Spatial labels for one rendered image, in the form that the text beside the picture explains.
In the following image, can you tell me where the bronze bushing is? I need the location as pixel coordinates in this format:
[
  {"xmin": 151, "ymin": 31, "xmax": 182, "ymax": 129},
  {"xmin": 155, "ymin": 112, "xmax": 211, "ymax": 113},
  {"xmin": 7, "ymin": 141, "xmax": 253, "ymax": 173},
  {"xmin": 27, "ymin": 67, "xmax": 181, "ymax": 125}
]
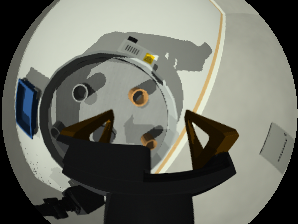
[
  {"xmin": 141, "ymin": 133, "xmax": 157, "ymax": 150},
  {"xmin": 128, "ymin": 87, "xmax": 148, "ymax": 106}
]

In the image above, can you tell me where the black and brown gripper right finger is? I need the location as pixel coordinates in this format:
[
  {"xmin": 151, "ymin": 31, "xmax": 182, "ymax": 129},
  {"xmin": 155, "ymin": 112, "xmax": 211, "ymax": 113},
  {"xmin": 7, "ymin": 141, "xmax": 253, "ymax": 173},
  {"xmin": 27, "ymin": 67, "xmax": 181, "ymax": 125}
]
[{"xmin": 184, "ymin": 110, "xmax": 239, "ymax": 170}]

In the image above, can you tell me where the grey metal sleeve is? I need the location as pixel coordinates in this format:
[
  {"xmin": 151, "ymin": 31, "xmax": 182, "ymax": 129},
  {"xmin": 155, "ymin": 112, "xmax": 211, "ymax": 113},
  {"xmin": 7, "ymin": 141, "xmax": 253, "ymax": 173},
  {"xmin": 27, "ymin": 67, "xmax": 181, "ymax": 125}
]
[
  {"xmin": 50, "ymin": 121, "xmax": 65, "ymax": 140},
  {"xmin": 72, "ymin": 83, "xmax": 91, "ymax": 102}
]

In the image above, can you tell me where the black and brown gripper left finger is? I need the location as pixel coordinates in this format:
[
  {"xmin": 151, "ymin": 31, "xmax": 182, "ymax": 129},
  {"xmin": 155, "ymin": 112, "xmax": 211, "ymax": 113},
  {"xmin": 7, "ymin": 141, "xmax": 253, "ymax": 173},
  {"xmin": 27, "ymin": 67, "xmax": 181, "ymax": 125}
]
[{"xmin": 60, "ymin": 109, "xmax": 114, "ymax": 143}]

